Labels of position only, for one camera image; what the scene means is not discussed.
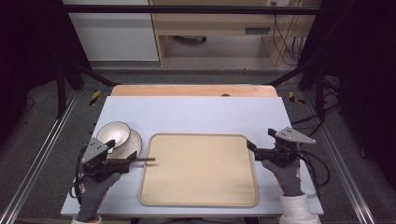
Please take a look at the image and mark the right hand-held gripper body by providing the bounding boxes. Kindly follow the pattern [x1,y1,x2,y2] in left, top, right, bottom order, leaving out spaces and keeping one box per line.
[253,126,318,169]

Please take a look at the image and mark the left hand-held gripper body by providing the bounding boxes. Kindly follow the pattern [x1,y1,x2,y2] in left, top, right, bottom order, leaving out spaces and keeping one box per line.
[80,137,131,183]

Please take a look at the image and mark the person's right hand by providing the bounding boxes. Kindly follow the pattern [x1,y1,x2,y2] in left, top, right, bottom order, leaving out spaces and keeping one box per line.
[261,158,304,198]

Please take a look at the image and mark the white bowl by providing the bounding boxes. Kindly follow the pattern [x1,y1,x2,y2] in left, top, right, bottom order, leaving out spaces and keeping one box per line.
[96,120,132,149]

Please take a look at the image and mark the white plate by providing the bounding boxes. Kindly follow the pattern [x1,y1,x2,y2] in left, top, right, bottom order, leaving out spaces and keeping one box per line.
[108,128,144,160]

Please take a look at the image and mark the yellow black tape marker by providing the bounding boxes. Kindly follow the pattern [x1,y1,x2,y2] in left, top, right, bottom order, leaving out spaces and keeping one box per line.
[89,90,103,107]
[288,91,306,105]

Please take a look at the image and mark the black metal stand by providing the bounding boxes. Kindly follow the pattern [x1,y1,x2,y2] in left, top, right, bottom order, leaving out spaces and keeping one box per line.
[266,57,327,123]
[55,57,120,119]

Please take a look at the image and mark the beige tray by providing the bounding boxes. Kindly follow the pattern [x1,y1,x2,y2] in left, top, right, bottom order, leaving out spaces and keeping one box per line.
[138,133,260,208]

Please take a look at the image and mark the wooden table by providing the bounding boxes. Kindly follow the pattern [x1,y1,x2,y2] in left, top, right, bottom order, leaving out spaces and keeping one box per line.
[110,84,279,98]

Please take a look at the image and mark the black curtain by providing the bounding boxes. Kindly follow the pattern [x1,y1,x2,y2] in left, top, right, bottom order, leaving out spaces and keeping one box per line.
[298,0,396,183]
[0,0,92,144]

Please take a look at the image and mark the white cabinet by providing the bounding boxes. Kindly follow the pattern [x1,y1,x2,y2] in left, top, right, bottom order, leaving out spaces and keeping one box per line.
[62,0,160,63]

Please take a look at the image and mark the light wooden desk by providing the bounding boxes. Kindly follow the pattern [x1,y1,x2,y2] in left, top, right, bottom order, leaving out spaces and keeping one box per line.
[148,0,322,67]

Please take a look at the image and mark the black floor cables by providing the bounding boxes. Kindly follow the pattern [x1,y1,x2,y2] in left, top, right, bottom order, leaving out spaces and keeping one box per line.
[290,76,344,138]

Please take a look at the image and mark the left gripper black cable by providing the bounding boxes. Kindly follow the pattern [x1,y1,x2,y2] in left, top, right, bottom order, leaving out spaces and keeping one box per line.
[68,144,90,200]

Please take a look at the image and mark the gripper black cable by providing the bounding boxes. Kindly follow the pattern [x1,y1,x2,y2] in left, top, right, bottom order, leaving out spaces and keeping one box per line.
[297,149,331,189]
[68,144,90,200]

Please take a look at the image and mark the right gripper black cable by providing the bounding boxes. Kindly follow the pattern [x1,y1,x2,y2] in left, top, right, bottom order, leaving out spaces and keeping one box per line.
[297,149,331,189]

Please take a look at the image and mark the aluminium rail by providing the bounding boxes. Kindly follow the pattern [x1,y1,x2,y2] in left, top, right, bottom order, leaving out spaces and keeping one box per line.
[303,92,378,224]
[0,90,80,224]

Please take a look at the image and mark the hanging black cables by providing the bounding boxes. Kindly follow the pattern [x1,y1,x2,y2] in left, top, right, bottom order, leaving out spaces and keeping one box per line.
[270,1,308,67]

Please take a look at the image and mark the black horizontal frame bar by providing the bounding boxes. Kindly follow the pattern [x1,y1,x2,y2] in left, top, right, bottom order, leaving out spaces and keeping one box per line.
[62,4,322,16]

